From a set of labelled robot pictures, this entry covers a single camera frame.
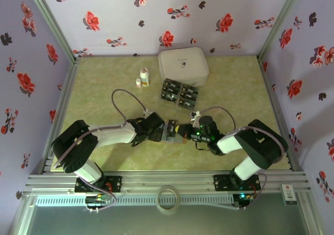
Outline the white zip pouch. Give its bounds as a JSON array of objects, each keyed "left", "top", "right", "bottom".
[{"left": 158, "top": 46, "right": 210, "bottom": 88}]

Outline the large white pill bottle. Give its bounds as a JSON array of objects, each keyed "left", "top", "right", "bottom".
[{"left": 139, "top": 67, "right": 151, "bottom": 87}]

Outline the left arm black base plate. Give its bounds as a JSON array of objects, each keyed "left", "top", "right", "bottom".
[{"left": 75, "top": 175, "right": 123, "bottom": 193}]

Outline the white label box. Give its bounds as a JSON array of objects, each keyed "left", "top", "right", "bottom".
[{"left": 281, "top": 184, "right": 299, "bottom": 207}]

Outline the clear acrylic card stand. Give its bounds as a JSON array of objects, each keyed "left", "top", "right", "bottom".
[{"left": 158, "top": 78, "right": 199, "bottom": 113}]

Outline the aluminium frame side rail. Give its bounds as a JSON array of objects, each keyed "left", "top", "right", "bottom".
[
  {"left": 41, "top": 57, "right": 82, "bottom": 173},
  {"left": 257, "top": 56, "right": 304, "bottom": 172}
]

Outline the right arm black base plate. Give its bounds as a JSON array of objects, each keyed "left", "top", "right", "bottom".
[{"left": 213, "top": 174, "right": 261, "bottom": 192}]

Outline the small green circuit board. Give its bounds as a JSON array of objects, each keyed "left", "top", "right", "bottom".
[
  {"left": 233, "top": 192, "right": 255, "bottom": 203},
  {"left": 86, "top": 195, "right": 112, "bottom": 205}
]

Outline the aluminium frame corner post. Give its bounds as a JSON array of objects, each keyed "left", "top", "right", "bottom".
[
  {"left": 25, "top": 0, "right": 82, "bottom": 64},
  {"left": 257, "top": 0, "right": 306, "bottom": 61}
]

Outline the slotted grey cable duct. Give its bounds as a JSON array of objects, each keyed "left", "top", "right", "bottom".
[{"left": 35, "top": 194, "right": 235, "bottom": 207}]

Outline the clear tape ring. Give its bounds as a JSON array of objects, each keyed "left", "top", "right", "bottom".
[{"left": 156, "top": 185, "right": 181, "bottom": 215}]

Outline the aluminium frame cross rail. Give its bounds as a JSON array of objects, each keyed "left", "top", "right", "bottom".
[{"left": 22, "top": 170, "right": 313, "bottom": 194}]

